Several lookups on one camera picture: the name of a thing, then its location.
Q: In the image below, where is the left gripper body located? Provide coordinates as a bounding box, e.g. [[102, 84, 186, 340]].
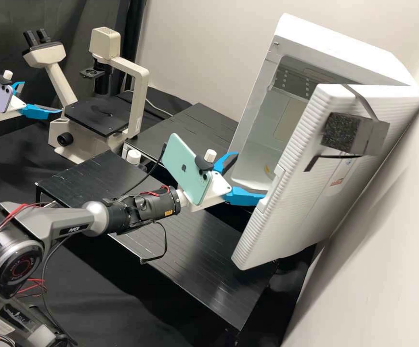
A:
[[0, 95, 28, 122]]

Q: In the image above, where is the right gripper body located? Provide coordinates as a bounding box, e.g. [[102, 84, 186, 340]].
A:
[[180, 171, 233, 213]]

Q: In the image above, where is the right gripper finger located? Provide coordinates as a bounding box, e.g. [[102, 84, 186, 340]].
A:
[[214, 151, 239, 176], [224, 186, 268, 208]]

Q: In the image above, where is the incubator door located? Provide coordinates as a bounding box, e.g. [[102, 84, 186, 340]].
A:
[[231, 82, 419, 271]]

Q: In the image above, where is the white incubator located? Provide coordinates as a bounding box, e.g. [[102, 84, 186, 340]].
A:
[[227, 13, 418, 194]]

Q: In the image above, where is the black platform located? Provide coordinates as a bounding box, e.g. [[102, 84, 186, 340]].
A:
[[35, 149, 272, 332], [124, 102, 240, 171]]

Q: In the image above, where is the cream microscope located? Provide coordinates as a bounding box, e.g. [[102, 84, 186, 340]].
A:
[[22, 27, 151, 165]]

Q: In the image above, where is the right wrist camera phone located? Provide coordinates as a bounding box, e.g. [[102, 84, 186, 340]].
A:
[[160, 133, 218, 207]]

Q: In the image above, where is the black cable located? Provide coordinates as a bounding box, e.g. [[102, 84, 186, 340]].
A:
[[121, 142, 168, 200], [138, 220, 170, 265]]

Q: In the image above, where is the white cable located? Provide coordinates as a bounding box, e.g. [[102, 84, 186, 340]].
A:
[[145, 99, 175, 119]]

